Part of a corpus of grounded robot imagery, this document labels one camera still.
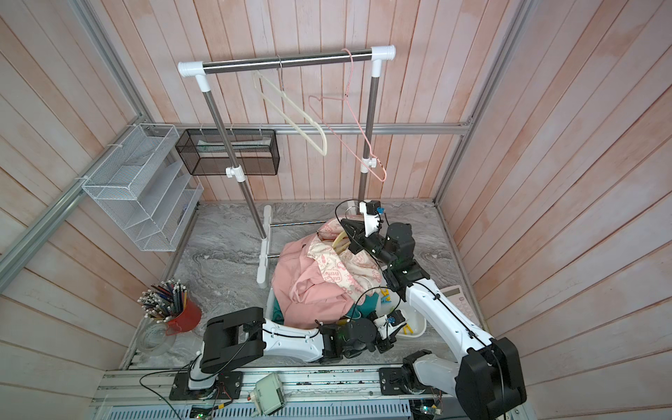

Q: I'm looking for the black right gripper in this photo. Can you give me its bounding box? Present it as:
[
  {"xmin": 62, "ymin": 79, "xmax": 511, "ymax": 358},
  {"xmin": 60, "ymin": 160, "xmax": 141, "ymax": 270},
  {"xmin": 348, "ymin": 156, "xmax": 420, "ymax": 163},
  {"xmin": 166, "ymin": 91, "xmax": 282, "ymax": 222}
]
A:
[{"xmin": 343, "ymin": 220, "xmax": 399, "ymax": 273}]

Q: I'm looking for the floral pink white garment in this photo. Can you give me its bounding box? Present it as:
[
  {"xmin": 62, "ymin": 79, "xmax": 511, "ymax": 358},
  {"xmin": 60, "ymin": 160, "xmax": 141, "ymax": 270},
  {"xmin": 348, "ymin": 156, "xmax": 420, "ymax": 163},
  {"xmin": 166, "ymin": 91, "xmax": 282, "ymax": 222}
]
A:
[{"xmin": 307, "ymin": 234, "xmax": 383, "ymax": 300}]

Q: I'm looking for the pink jacket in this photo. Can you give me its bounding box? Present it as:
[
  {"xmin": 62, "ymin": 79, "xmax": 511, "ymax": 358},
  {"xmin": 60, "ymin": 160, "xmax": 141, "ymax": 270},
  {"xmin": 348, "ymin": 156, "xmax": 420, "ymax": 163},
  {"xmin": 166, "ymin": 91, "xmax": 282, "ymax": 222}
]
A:
[{"xmin": 272, "ymin": 219, "xmax": 355, "ymax": 329}]

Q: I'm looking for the white hanger with metal hook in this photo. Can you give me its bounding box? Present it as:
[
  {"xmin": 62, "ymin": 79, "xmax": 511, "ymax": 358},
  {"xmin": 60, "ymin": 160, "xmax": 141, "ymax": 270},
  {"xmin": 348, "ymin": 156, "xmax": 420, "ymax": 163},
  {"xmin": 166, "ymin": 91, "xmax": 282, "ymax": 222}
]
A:
[{"xmin": 252, "ymin": 54, "xmax": 329, "ymax": 158}]

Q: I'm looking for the yellow-green plastic hanger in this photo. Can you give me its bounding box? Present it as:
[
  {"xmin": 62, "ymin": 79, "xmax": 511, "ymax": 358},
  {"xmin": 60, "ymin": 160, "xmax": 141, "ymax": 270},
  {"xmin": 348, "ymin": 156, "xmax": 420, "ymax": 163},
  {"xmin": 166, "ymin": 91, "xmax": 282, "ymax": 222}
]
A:
[{"xmin": 332, "ymin": 231, "xmax": 350, "ymax": 254}]

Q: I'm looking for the green sweatshirt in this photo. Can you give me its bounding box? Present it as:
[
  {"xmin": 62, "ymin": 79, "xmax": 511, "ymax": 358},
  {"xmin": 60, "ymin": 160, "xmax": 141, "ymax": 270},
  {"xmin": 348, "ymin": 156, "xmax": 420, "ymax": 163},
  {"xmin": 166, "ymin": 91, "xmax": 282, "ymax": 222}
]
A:
[{"xmin": 346, "ymin": 293, "xmax": 380, "ymax": 320}]

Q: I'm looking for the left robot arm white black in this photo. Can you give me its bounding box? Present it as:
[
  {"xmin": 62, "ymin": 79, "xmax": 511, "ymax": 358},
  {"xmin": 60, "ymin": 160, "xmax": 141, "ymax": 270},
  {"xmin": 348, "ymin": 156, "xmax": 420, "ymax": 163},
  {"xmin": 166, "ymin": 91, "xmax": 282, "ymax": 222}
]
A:
[{"xmin": 187, "ymin": 307, "xmax": 407, "ymax": 391}]

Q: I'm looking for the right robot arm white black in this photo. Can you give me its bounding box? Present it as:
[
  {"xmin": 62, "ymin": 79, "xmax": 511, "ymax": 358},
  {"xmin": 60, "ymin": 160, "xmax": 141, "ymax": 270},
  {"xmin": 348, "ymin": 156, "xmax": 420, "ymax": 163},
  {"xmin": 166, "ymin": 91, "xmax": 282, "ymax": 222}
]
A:
[{"xmin": 339, "ymin": 219, "xmax": 528, "ymax": 419}]

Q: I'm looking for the white plastic tray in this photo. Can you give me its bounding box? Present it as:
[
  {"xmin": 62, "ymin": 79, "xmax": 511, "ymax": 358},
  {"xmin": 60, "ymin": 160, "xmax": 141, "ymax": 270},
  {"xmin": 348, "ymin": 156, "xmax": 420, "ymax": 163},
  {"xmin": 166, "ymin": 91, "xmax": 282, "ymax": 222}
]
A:
[{"xmin": 376, "ymin": 290, "xmax": 427, "ymax": 339}]

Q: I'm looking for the pink white calculator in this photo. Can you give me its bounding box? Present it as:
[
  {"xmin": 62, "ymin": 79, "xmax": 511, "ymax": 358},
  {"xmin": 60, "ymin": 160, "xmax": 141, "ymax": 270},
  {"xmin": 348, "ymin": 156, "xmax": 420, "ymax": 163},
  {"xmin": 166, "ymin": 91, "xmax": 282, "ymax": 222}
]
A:
[{"xmin": 440, "ymin": 285, "xmax": 481, "ymax": 327}]

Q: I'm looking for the white perforated laundry basket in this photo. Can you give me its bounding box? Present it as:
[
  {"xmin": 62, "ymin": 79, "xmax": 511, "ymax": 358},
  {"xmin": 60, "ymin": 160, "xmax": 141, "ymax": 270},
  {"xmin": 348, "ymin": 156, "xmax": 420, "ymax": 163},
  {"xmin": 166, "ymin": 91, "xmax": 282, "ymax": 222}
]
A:
[{"xmin": 264, "ymin": 288, "xmax": 285, "ymax": 325}]

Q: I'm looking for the metal clothes rack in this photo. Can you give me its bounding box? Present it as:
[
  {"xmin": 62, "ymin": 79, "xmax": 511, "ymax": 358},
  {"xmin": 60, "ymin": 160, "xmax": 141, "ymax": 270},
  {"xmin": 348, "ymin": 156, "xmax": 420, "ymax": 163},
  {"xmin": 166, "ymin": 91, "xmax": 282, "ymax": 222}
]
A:
[{"xmin": 177, "ymin": 45, "xmax": 397, "ymax": 289}]

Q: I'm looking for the red cup of pencils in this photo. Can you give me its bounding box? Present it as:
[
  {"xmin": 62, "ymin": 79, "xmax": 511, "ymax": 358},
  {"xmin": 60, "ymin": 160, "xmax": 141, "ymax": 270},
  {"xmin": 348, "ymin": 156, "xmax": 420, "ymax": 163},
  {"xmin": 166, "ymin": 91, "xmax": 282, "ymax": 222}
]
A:
[{"xmin": 138, "ymin": 279, "xmax": 202, "ymax": 336}]

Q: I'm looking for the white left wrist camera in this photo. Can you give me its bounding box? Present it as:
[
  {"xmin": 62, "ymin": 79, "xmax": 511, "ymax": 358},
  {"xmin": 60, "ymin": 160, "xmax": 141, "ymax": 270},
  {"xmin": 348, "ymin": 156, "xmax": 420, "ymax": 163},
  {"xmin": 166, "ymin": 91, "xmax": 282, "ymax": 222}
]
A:
[{"xmin": 376, "ymin": 310, "xmax": 407, "ymax": 331}]

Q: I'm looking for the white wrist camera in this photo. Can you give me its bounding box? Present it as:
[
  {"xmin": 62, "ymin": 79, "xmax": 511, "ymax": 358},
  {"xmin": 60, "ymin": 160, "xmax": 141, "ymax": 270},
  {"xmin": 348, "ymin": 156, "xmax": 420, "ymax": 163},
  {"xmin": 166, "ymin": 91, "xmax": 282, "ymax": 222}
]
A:
[
  {"xmin": 376, "ymin": 310, "xmax": 407, "ymax": 331},
  {"xmin": 359, "ymin": 199, "xmax": 384, "ymax": 237}
]

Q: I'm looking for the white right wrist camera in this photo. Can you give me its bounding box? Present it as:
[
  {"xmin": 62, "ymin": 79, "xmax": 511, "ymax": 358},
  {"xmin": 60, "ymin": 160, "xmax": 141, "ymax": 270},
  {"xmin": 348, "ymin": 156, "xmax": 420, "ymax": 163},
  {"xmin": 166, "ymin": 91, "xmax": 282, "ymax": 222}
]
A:
[{"xmin": 359, "ymin": 199, "xmax": 384, "ymax": 237}]

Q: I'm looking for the green-white box on rail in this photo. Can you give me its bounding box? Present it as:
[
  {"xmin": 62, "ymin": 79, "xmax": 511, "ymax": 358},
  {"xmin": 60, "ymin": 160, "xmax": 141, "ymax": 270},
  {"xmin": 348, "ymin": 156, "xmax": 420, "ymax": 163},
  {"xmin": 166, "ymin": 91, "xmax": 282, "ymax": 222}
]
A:
[{"xmin": 248, "ymin": 373, "xmax": 285, "ymax": 416}]

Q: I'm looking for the dark mesh wall basket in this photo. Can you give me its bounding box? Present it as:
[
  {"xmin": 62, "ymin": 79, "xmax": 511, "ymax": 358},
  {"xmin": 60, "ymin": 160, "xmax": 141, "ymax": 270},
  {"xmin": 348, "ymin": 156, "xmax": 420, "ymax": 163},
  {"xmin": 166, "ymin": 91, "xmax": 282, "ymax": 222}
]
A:
[{"xmin": 174, "ymin": 128, "xmax": 281, "ymax": 177}]

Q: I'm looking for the white wire mesh wall shelf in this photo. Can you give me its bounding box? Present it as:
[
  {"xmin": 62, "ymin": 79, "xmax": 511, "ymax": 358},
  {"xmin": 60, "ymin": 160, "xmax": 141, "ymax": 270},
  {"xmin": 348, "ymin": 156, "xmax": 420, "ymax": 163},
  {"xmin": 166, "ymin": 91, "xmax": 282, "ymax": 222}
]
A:
[{"xmin": 83, "ymin": 124, "xmax": 203, "ymax": 252}]

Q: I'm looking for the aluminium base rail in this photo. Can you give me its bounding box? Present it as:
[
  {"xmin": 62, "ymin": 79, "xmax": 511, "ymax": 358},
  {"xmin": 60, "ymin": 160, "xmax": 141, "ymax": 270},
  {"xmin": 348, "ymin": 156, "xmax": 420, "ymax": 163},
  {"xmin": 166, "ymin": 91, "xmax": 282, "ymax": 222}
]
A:
[{"xmin": 90, "ymin": 365, "xmax": 467, "ymax": 419}]

